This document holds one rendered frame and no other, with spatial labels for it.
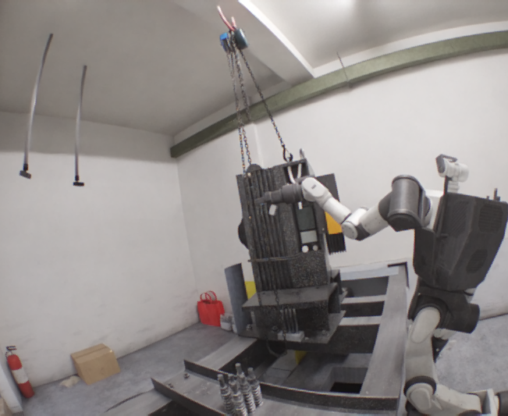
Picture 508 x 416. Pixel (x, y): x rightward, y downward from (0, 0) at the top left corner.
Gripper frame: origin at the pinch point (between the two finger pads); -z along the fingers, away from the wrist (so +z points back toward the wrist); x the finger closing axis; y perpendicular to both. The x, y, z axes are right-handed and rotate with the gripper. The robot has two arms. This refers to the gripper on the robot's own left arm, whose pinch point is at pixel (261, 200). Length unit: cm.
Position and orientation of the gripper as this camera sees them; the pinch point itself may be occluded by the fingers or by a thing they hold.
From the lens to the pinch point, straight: 111.8
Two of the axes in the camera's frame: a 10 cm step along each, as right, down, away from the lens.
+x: -2.8, -0.5, -9.6
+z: 9.4, -2.2, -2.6
